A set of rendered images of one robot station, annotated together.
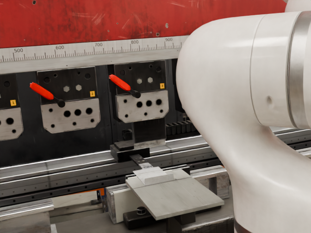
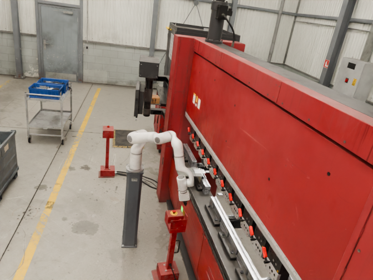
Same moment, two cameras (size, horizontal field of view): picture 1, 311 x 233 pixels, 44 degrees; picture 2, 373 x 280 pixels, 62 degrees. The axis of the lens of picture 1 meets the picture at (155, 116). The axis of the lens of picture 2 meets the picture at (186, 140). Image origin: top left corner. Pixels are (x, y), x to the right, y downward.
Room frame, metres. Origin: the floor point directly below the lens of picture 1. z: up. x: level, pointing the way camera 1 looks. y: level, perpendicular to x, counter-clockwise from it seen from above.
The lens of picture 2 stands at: (1.02, -2.99, 2.63)
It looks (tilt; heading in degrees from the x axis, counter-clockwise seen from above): 23 degrees down; 93
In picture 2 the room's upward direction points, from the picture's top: 8 degrees clockwise
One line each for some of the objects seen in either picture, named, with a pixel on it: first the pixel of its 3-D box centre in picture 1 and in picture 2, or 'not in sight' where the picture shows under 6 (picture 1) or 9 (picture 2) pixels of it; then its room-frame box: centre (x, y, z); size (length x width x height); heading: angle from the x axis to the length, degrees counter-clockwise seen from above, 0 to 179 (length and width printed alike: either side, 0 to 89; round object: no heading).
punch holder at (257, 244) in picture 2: not in sight; (263, 241); (1.56, -1.28, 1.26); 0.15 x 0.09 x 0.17; 109
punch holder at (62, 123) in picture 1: (68, 97); (200, 141); (1.03, 0.23, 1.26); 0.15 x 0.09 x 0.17; 109
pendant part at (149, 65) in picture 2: not in sight; (146, 90); (0.22, 1.05, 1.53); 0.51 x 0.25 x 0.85; 102
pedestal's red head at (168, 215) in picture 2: not in sight; (175, 218); (0.92, -0.53, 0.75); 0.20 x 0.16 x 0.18; 113
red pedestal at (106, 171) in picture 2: not in sight; (107, 151); (-0.35, 1.26, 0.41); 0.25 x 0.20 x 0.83; 19
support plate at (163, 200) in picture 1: (170, 191); (188, 172); (0.97, -0.03, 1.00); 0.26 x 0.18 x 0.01; 19
